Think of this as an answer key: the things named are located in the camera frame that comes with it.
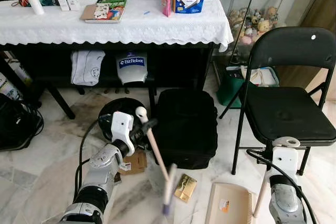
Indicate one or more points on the gold foil packet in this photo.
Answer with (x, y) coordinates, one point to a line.
(185, 187)

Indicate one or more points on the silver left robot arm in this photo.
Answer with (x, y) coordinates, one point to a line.
(102, 169)

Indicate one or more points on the small labelled cardboard box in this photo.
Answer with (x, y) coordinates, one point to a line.
(137, 162)

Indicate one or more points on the black fabric bag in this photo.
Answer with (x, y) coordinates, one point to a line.
(186, 124)

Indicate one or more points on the black round bucket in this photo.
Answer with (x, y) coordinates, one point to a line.
(110, 111)

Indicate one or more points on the black folding chair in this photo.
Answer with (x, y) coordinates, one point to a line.
(286, 111)

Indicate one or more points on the white BitRobot cloth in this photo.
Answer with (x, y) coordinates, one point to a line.
(131, 66)

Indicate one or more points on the white bag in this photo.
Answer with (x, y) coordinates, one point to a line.
(265, 77)

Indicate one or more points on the green bag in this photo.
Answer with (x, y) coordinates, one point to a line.
(228, 85)

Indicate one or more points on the white hanging vest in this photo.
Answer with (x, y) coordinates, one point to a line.
(86, 66)

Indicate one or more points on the white lace tablecloth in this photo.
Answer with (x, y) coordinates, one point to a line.
(157, 27)

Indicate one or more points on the blue pen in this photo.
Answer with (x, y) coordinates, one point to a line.
(147, 12)

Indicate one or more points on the pink plush toy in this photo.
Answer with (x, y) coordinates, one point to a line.
(245, 39)

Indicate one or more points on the green picture book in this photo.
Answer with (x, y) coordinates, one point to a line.
(116, 6)

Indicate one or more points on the brown patterned booklet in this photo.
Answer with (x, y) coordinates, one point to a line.
(97, 11)

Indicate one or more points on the white spray can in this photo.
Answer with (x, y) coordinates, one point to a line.
(20, 72)

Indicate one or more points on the beige plush toy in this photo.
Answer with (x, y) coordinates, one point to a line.
(264, 24)

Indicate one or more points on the white plastic bottle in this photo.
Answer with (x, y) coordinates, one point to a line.
(8, 88)

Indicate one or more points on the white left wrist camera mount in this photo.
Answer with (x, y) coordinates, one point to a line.
(122, 127)

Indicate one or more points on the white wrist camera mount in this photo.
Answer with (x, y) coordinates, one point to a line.
(285, 163)
(122, 127)

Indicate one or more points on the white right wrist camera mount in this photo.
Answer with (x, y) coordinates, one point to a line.
(285, 163)

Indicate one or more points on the black table frame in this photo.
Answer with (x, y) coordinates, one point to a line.
(184, 51)

